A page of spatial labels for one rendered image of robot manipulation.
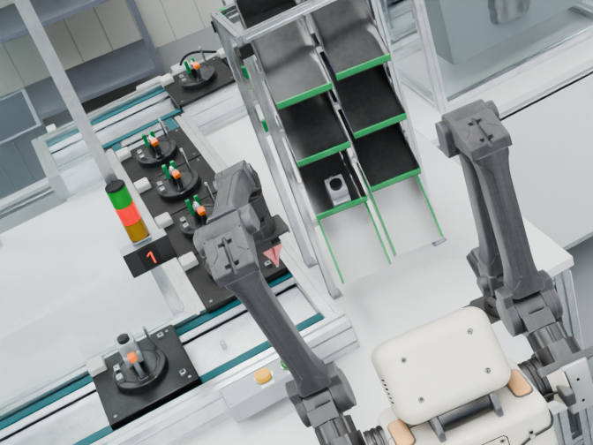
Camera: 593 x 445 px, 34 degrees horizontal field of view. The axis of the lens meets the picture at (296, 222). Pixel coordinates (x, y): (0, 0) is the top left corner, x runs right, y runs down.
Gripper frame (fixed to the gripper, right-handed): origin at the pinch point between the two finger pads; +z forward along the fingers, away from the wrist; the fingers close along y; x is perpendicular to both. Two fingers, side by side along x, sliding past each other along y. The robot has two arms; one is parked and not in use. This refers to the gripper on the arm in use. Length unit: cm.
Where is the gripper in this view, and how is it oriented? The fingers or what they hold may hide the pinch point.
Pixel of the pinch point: (275, 261)
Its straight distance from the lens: 219.1
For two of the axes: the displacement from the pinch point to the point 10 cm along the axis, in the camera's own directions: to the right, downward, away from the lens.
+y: -8.7, 4.6, -1.6
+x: 4.0, 4.9, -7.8
